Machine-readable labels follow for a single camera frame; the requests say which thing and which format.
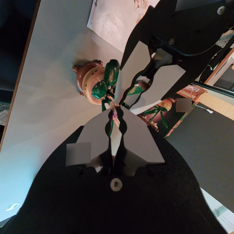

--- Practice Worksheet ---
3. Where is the white desk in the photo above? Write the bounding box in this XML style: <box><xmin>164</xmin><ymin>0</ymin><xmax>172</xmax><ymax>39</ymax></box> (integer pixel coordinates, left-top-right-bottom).
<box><xmin>0</xmin><ymin>0</ymin><xmax>161</xmax><ymax>227</ymax></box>

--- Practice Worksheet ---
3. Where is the white instruction booklet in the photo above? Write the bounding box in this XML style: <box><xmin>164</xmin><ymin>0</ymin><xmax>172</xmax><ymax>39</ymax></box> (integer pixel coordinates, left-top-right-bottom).
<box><xmin>87</xmin><ymin>0</ymin><xmax>161</xmax><ymax>53</ymax></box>

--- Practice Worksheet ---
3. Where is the toy brick potted plant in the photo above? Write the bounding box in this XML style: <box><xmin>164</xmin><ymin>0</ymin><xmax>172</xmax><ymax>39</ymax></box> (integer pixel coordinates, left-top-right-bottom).
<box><xmin>72</xmin><ymin>59</ymin><xmax>150</xmax><ymax>132</ymax></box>

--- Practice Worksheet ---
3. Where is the white cable with plug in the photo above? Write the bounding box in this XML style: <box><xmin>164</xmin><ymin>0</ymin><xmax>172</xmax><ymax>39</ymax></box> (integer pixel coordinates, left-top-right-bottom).
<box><xmin>196</xmin><ymin>105</ymin><xmax>213</xmax><ymax>114</ymax></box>

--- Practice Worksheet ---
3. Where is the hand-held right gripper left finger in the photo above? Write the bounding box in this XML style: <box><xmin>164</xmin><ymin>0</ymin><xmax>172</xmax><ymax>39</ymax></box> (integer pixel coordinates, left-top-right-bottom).
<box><xmin>76</xmin><ymin>108</ymin><xmax>114</xmax><ymax>167</ymax></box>

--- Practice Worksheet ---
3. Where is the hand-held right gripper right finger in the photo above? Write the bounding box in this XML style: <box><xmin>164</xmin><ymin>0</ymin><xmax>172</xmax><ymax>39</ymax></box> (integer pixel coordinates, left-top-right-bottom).
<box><xmin>113</xmin><ymin>106</ymin><xmax>165</xmax><ymax>177</ymax></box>

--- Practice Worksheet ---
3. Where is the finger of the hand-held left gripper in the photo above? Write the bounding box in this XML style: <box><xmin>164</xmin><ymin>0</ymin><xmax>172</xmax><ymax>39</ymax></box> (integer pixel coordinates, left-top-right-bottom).
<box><xmin>115</xmin><ymin>41</ymin><xmax>156</xmax><ymax>107</ymax></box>
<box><xmin>128</xmin><ymin>48</ymin><xmax>187</xmax><ymax>115</ymax></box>

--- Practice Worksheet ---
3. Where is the dark toy set box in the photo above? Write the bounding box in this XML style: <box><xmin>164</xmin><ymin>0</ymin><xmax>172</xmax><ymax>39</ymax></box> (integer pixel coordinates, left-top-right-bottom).
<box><xmin>136</xmin><ymin>84</ymin><xmax>208</xmax><ymax>137</ymax></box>

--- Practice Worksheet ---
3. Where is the round desk sticker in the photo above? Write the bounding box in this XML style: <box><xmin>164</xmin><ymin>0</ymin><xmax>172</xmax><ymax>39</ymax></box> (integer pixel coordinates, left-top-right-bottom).
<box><xmin>5</xmin><ymin>203</ymin><xmax>20</xmax><ymax>212</ymax></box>

